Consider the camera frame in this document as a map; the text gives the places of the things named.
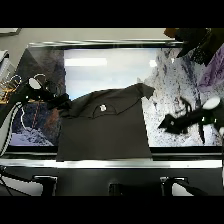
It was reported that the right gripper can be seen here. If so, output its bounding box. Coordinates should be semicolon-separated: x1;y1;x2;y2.
157;112;198;135

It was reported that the dark grey T-shirt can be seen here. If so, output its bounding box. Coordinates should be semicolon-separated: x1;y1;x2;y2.
55;82;156;163

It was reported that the purple garment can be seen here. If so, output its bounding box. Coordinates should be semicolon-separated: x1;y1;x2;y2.
197;43;224;96

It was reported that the brown garment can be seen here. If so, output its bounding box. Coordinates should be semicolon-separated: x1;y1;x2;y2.
162;28;178;39

